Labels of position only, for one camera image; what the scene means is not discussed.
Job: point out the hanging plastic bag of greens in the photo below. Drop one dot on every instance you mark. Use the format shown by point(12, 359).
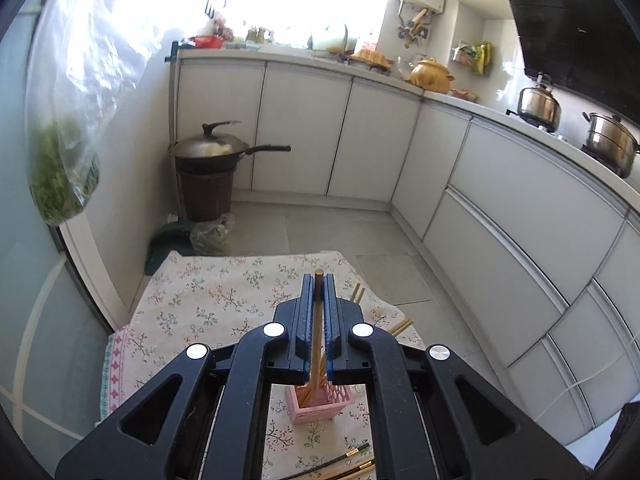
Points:
point(65, 135)

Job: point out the steel kettle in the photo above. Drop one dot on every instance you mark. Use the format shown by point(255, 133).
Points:
point(537, 105)

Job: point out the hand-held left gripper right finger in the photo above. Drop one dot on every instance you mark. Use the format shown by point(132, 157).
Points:
point(330, 310)

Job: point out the small bottles on counter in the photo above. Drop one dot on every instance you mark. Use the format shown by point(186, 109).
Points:
point(260, 35)

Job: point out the yellow woven basket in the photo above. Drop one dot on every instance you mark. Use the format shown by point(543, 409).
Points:
point(371, 57)

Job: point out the clear plastic bag of vegetables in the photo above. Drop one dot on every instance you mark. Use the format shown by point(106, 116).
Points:
point(212, 237)

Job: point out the metal wok lid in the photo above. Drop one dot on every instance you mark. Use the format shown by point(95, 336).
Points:
point(210, 145)

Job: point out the white kitchen cabinets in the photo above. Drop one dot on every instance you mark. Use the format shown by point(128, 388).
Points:
point(500, 210)

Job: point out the red plastic basket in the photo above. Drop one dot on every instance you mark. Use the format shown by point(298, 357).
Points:
point(207, 41)

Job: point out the yellow clay pot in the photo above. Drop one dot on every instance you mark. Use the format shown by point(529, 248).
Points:
point(430, 77)

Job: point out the steel cooking pot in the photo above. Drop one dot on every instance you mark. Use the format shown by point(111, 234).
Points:
point(612, 145)

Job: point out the pink patterned white cloth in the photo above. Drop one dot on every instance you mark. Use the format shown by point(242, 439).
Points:
point(114, 370)

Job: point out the floral tablecloth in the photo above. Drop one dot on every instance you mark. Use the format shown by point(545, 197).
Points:
point(210, 300)

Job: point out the tan bamboo chopstick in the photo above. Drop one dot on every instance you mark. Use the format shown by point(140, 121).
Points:
point(357, 293)
point(316, 340)
point(401, 327)

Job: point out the black range hood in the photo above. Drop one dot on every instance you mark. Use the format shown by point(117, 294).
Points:
point(575, 25)

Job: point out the brown trash bin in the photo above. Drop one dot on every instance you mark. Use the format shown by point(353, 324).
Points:
point(205, 195)

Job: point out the white cutting board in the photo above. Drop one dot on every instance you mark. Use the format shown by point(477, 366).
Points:
point(327, 37)

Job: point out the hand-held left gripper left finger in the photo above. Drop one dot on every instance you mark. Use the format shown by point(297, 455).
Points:
point(305, 310)

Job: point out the dark green dustpan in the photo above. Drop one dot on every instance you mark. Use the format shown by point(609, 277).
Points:
point(167, 247)

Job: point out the black chopstick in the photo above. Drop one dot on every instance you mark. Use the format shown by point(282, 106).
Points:
point(357, 460)
point(325, 456)

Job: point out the pink perforated plastic basket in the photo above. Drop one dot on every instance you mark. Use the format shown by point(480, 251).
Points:
point(325, 410)

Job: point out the water heater pipes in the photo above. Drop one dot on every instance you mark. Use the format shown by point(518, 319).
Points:
point(415, 27)

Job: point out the frosted glass sliding door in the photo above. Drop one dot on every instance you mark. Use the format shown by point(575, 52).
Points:
point(35, 335)

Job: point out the wall rack with packets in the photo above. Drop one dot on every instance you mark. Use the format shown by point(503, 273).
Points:
point(472, 57)

